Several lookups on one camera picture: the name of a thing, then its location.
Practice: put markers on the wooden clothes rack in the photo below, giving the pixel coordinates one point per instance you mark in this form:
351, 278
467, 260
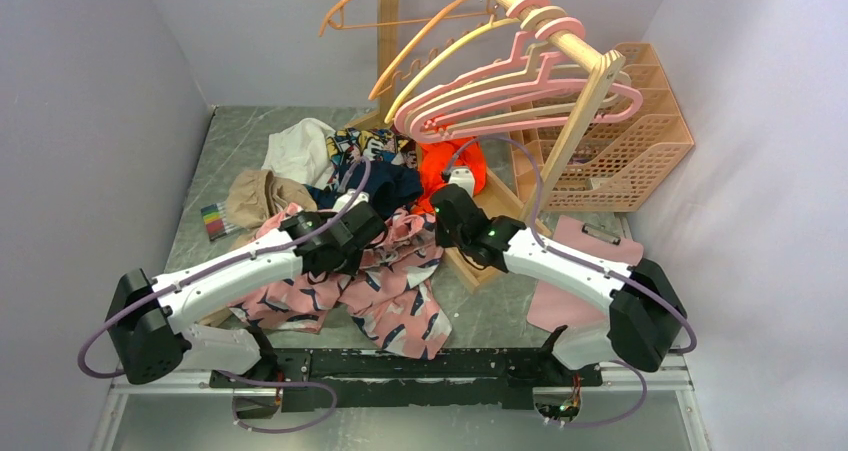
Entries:
424, 126

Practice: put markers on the beige shorts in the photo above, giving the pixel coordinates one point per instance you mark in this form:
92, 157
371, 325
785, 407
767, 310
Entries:
256, 196

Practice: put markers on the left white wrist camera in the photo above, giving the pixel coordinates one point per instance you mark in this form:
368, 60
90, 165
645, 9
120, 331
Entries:
350, 198

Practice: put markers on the white garment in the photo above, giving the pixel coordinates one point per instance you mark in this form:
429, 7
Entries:
300, 153

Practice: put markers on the pink patterned shorts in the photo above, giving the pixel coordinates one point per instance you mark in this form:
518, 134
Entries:
389, 298

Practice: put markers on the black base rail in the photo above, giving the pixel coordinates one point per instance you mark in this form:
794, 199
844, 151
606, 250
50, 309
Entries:
513, 378

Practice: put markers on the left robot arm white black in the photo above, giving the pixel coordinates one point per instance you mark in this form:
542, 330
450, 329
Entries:
154, 321

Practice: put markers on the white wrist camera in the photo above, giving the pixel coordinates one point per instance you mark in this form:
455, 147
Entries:
350, 198
463, 177

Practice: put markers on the orange shorts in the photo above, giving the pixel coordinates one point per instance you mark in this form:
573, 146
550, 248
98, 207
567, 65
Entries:
436, 158

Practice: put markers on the yellow black patterned garment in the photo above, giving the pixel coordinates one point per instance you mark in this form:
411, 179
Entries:
378, 144

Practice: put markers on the peach plastic file organizer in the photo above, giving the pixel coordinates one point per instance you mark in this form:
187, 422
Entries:
617, 166

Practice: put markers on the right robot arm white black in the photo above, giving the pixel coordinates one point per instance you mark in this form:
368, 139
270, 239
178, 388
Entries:
641, 312

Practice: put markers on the navy blue shorts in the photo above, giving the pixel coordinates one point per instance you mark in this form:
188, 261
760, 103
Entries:
389, 187

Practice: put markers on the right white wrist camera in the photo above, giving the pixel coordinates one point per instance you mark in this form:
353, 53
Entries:
463, 177

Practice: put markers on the yellow hanger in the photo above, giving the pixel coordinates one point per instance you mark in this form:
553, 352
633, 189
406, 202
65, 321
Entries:
433, 63

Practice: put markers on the pink clipboard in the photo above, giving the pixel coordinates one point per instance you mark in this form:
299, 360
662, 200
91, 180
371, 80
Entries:
572, 301

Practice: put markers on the front orange hanger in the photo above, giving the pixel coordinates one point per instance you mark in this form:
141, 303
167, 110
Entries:
393, 72

